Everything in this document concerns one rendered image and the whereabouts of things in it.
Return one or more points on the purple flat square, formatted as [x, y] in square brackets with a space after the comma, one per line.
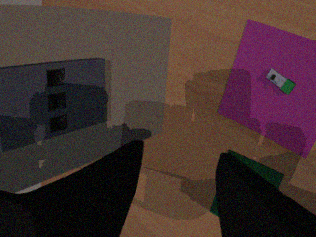
[251, 99]

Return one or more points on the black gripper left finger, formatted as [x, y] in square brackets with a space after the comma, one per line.
[92, 202]

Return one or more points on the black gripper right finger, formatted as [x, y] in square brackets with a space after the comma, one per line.
[249, 206]

